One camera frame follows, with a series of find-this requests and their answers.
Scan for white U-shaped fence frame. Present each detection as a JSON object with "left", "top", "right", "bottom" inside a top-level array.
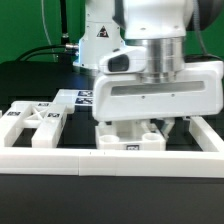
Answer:
[{"left": 0, "top": 117, "right": 224, "bottom": 178}]

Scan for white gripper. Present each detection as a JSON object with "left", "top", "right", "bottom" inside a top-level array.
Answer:
[{"left": 92, "top": 46, "right": 224, "bottom": 135}]

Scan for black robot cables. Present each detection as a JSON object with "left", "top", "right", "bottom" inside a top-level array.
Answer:
[{"left": 16, "top": 0, "right": 81, "bottom": 62}]

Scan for white chair seat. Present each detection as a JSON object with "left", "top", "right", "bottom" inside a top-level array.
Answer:
[{"left": 95, "top": 120, "right": 166, "bottom": 151}]

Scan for grey thin cable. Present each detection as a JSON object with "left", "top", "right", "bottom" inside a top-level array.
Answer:
[{"left": 40, "top": 0, "right": 58, "bottom": 62}]

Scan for white chair back frame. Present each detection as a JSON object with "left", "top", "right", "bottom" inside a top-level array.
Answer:
[{"left": 0, "top": 101, "right": 75, "bottom": 148}]

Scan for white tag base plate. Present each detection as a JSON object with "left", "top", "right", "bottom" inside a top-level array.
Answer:
[{"left": 53, "top": 89, "right": 93, "bottom": 107}]

